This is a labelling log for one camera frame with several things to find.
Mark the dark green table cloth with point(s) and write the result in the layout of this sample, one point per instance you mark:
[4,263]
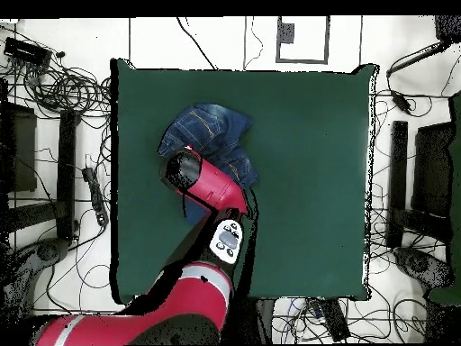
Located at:
[306,144]

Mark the black rod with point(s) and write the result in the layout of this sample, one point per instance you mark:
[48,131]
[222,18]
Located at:
[414,59]

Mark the dark flat panel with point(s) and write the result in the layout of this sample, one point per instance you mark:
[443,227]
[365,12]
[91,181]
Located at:
[21,151]
[432,169]

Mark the black flat device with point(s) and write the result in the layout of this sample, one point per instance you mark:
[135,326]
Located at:
[335,320]

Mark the blue denim jeans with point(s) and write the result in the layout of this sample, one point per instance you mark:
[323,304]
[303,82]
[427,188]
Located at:
[216,133]

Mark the black electronics box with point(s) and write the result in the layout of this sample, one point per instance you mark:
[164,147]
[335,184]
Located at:
[27,52]

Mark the grey stand base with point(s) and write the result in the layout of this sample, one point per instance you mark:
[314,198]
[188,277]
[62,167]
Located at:
[48,250]
[417,263]

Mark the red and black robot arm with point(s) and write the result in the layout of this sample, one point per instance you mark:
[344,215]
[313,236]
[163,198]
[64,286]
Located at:
[187,306]

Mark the grey rectangular frame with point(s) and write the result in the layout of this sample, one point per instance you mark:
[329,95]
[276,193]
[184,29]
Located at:
[302,61]

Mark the black power strip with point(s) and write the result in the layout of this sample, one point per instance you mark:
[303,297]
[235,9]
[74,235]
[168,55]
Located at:
[95,194]

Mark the black corner box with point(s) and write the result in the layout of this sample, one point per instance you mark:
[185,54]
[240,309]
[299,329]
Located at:
[448,27]

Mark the black power adapter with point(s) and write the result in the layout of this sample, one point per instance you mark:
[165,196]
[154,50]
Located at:
[401,101]

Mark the grey square plate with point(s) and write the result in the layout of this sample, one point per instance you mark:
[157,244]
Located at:
[286,33]

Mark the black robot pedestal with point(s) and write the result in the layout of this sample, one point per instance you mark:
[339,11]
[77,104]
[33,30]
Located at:
[265,320]

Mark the black stand bar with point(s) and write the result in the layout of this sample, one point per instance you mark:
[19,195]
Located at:
[398,180]
[66,173]

